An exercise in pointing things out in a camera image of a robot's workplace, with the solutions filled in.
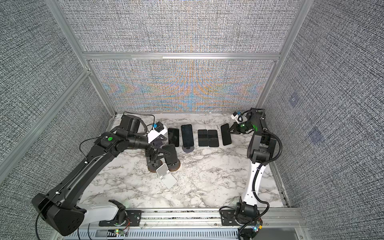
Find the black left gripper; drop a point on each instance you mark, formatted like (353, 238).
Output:
(156, 155)

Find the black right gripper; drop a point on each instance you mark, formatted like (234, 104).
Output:
(236, 127)

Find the black phone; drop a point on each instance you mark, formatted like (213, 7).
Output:
(172, 158)
(174, 136)
(226, 135)
(187, 135)
(213, 138)
(203, 139)

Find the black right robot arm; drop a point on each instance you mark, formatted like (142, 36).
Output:
(260, 151)

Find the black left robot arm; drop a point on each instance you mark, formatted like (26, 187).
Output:
(59, 207)

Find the wooden base stand left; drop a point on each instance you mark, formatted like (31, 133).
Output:
(153, 166)

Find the wooden base stand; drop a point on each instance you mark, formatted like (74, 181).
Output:
(153, 166)
(174, 166)

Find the wooden base stand right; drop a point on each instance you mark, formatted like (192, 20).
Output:
(174, 166)

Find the white phone stand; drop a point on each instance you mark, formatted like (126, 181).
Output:
(165, 176)

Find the black phone on slim stand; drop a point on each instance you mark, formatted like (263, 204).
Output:
(174, 136)

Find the purple round phone stand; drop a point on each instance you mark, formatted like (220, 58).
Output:
(188, 149)

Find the black phone on purple stand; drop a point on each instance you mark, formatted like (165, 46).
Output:
(187, 135)

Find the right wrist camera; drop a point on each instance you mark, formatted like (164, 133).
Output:
(237, 117)

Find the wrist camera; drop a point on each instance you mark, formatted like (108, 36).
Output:
(158, 133)
(237, 117)

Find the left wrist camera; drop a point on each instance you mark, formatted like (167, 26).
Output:
(158, 133)

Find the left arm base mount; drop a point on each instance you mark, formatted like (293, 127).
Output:
(123, 217)

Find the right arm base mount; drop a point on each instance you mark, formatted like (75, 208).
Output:
(231, 216)

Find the white slotted cable duct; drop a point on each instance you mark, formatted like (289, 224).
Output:
(155, 234)

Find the aluminium front rail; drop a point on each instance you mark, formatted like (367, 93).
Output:
(211, 218)

